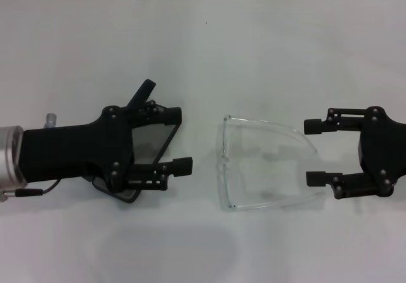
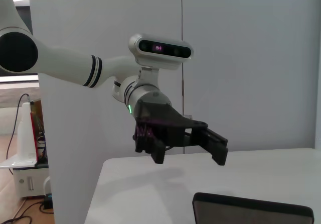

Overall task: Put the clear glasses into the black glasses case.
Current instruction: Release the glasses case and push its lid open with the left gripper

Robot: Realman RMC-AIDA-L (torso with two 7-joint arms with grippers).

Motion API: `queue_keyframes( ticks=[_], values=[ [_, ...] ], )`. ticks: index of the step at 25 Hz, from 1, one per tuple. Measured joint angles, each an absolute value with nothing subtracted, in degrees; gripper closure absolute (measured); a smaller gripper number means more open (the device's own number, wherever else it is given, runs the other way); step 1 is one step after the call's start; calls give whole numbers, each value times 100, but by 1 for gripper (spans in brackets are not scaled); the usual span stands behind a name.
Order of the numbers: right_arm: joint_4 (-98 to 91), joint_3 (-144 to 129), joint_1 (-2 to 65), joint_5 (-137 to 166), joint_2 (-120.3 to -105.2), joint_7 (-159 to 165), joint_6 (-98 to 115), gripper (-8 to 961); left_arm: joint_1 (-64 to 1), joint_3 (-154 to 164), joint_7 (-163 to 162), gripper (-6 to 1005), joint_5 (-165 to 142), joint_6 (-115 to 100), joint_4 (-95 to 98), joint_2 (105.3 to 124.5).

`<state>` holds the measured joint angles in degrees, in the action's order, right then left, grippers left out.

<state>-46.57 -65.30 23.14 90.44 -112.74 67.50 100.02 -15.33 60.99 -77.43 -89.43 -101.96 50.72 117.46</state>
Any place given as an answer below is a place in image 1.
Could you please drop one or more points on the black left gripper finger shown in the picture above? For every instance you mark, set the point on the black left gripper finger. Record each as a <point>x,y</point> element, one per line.
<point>182,164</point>
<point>172,116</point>

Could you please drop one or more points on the clear white glasses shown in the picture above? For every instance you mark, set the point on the clear white glasses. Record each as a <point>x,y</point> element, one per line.
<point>253,156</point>

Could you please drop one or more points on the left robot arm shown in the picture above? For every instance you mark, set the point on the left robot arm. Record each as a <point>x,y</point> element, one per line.
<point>9,156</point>

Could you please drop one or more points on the black glasses case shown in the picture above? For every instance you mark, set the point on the black glasses case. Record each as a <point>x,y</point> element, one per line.
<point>149,143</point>

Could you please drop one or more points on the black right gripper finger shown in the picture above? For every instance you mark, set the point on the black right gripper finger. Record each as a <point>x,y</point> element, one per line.
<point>317,179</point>
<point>314,127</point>

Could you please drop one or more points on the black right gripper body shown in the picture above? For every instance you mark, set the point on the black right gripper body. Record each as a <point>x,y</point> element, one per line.
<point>383,149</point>

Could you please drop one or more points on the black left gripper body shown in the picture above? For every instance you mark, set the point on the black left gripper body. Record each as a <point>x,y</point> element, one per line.
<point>69,153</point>

